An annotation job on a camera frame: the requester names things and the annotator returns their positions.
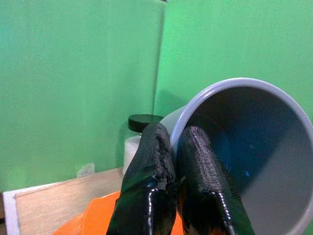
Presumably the small clear plastic piece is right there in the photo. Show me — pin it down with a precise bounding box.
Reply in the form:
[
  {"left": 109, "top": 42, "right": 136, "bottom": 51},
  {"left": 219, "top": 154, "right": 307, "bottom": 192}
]
[{"left": 77, "top": 162, "right": 95, "bottom": 178}]

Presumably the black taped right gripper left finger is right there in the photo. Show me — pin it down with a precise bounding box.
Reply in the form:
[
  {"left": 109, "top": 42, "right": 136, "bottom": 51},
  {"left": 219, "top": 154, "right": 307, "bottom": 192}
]
[{"left": 106, "top": 122, "right": 179, "bottom": 235}]

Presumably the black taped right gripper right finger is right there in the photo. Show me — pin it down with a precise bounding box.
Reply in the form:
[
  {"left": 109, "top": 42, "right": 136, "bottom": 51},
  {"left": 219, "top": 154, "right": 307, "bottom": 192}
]
[{"left": 176, "top": 125, "right": 256, "bottom": 235}]

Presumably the orange placemat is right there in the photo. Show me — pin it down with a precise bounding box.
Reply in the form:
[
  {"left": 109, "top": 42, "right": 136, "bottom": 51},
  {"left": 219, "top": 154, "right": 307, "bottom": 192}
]
[{"left": 52, "top": 190, "right": 184, "bottom": 235}]

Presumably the glass jar with black lid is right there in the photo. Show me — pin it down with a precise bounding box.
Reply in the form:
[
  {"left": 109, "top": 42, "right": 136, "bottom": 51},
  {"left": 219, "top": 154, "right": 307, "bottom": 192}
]
[{"left": 123, "top": 114, "right": 164, "bottom": 175}]

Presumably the grey mug with blue inside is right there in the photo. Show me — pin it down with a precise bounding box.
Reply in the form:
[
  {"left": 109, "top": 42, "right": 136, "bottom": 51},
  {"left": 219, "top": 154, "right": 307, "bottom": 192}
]
[{"left": 159, "top": 77, "right": 313, "bottom": 235}]

